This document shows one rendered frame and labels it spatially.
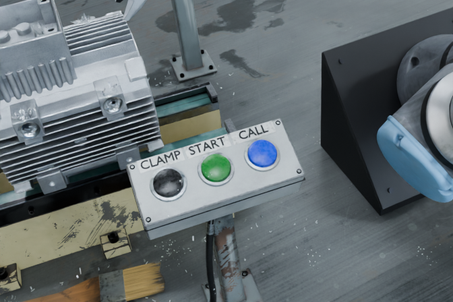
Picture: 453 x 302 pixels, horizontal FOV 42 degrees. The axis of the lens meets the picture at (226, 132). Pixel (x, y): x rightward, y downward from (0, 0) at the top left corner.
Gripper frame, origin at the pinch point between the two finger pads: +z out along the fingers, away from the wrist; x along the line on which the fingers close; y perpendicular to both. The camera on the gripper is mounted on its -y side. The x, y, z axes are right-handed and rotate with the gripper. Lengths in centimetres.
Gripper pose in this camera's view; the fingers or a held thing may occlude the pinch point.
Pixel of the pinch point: (131, 1)
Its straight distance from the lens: 68.8
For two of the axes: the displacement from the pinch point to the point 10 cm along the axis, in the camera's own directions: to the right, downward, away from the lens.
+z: -3.9, 7.8, 4.9
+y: -8.7, -1.3, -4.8
